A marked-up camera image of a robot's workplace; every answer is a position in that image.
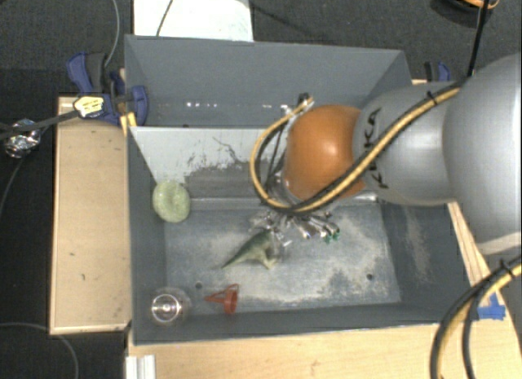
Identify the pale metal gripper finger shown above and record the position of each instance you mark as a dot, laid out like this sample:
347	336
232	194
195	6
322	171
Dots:
283	243
261	222

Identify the green toy dinosaur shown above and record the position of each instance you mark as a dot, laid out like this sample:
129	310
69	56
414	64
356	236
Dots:
253	250

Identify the red plastic funnel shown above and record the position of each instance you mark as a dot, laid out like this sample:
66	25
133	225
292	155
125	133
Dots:
227	299

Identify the grey metal bin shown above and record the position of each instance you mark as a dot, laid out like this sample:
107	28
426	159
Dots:
228	84

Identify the pale wood flat board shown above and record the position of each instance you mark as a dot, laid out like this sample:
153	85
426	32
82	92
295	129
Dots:
89	214

